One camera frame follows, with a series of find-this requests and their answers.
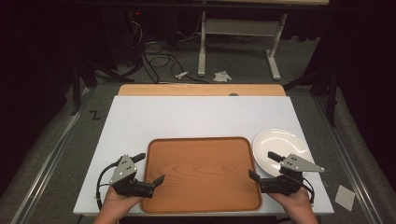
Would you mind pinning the crumpled white paper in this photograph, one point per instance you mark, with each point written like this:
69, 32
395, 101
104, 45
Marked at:
222, 76

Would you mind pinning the white plate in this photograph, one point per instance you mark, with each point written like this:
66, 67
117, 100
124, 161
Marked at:
277, 143

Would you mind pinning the white board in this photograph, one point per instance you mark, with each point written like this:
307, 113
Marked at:
186, 118

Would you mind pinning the wooden table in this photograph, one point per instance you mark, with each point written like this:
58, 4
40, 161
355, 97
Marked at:
186, 90

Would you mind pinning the black metal stand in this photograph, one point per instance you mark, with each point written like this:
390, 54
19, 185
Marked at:
76, 87
332, 93

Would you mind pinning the person's left hand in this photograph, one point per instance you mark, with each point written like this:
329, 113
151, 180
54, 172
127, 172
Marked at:
116, 202

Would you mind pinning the small white plug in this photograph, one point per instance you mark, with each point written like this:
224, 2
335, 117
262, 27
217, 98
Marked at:
181, 75

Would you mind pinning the white square paper sheet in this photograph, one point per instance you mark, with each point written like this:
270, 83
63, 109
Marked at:
345, 198

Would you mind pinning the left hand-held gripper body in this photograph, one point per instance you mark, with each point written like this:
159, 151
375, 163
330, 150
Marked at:
124, 169

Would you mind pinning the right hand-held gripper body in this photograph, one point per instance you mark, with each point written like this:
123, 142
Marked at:
295, 165

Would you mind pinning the white desk frame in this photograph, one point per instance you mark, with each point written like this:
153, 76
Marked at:
236, 27

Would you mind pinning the person's right hand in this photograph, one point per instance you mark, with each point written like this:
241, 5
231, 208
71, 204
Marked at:
295, 202

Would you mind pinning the wooden tray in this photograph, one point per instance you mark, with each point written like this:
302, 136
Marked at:
202, 174

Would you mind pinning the metal floor rail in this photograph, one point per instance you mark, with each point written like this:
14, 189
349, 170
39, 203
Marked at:
53, 155
348, 155

